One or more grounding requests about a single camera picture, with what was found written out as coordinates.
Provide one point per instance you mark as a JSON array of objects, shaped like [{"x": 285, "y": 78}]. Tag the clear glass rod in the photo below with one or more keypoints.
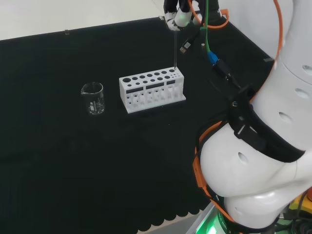
[{"x": 175, "y": 48}]

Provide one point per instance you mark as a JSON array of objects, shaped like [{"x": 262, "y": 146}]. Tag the white test tube rack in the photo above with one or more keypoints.
[{"x": 151, "y": 103}]

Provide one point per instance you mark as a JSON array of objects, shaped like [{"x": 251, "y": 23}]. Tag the clear glass beaker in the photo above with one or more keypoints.
[{"x": 95, "y": 102}]

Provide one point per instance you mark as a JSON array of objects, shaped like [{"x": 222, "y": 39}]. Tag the black adapter box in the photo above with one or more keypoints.
[{"x": 222, "y": 68}]

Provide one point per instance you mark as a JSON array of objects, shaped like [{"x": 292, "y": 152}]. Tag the black bench cloth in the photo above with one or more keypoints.
[{"x": 73, "y": 158}]

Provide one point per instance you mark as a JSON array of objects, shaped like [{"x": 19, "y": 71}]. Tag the grey cloth clip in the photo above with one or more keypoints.
[{"x": 268, "y": 59}]

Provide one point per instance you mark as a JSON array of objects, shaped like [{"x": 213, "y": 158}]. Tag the yellow stop button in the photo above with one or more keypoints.
[{"x": 298, "y": 204}]

